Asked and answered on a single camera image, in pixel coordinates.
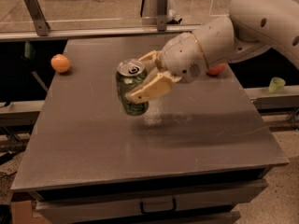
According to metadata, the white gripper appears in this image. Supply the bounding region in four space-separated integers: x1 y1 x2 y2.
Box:
125 33 207 104

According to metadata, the green soda can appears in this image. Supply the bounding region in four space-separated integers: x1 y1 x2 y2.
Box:
116 59 149 116

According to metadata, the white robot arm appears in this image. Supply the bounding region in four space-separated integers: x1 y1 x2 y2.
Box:
125 0 299 104

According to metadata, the red apple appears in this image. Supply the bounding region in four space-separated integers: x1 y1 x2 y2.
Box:
206 63 228 76

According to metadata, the orange fruit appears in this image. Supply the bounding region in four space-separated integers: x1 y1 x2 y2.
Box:
50 54 70 74

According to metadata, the small green cup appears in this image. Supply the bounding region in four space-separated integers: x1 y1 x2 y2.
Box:
268 77 286 93

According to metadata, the middle metal rail bracket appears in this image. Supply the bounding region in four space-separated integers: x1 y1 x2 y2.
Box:
157 0 167 31

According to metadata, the metal rail bracket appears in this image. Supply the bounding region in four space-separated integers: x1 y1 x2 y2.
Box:
23 0 50 36
157 0 167 31

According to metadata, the left metal rail bracket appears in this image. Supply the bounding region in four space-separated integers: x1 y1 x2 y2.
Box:
23 0 50 36

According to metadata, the horizontal metal rail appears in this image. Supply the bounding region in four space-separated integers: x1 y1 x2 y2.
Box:
0 25 199 42

